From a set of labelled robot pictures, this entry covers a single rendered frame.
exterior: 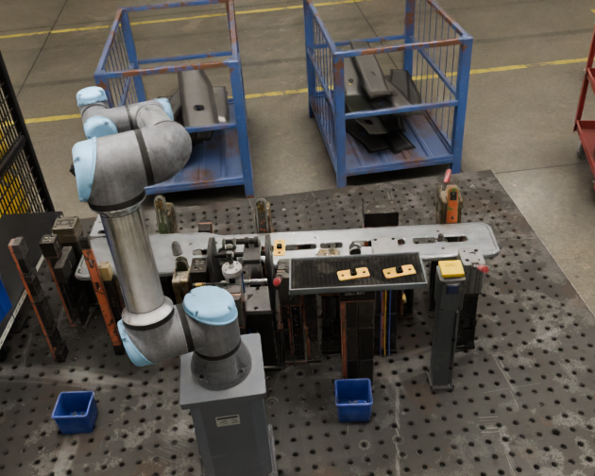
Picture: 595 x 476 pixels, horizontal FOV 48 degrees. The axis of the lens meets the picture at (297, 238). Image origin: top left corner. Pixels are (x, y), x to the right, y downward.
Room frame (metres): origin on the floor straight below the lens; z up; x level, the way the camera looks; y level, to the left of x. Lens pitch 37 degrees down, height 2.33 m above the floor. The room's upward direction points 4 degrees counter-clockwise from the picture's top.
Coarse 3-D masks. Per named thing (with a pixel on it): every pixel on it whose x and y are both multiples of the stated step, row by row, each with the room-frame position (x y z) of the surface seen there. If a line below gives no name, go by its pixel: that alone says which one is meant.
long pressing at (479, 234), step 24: (96, 240) 1.87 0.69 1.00; (168, 240) 1.83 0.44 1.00; (192, 240) 1.82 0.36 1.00; (216, 240) 1.81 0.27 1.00; (264, 240) 1.79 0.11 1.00; (288, 240) 1.78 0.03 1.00; (312, 240) 1.77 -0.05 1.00; (336, 240) 1.76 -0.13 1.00; (360, 240) 1.75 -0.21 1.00; (408, 240) 1.73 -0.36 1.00; (480, 240) 1.70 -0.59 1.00; (168, 264) 1.70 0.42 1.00
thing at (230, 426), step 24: (192, 384) 1.09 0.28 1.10; (240, 384) 1.08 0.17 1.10; (264, 384) 1.07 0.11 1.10; (192, 408) 1.03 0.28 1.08; (216, 408) 1.05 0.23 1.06; (240, 408) 1.06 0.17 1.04; (264, 408) 1.17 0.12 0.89; (216, 432) 1.05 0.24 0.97; (240, 432) 1.05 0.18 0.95; (264, 432) 1.08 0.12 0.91; (216, 456) 1.05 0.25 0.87; (240, 456) 1.05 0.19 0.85; (264, 456) 1.08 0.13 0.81
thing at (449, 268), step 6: (444, 264) 1.40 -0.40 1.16; (450, 264) 1.40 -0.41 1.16; (456, 264) 1.39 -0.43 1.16; (444, 270) 1.37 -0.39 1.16; (450, 270) 1.37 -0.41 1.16; (456, 270) 1.37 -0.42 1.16; (462, 270) 1.37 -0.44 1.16; (444, 276) 1.36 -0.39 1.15; (450, 276) 1.36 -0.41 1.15; (456, 276) 1.36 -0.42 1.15; (462, 276) 1.36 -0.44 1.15
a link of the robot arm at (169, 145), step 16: (128, 112) 1.53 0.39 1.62; (144, 112) 1.46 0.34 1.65; (160, 112) 1.42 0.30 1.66; (144, 128) 1.19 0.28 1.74; (160, 128) 1.20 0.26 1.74; (176, 128) 1.23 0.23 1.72; (160, 144) 1.16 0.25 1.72; (176, 144) 1.18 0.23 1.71; (160, 160) 1.14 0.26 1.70; (176, 160) 1.16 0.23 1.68; (160, 176) 1.14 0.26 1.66
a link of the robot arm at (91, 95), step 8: (88, 88) 1.64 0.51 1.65; (96, 88) 1.64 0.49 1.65; (80, 96) 1.59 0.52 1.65; (88, 96) 1.59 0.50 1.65; (96, 96) 1.59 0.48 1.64; (104, 96) 1.61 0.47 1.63; (80, 104) 1.59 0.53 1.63; (88, 104) 1.58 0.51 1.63; (104, 104) 1.60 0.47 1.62; (80, 112) 1.59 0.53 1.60
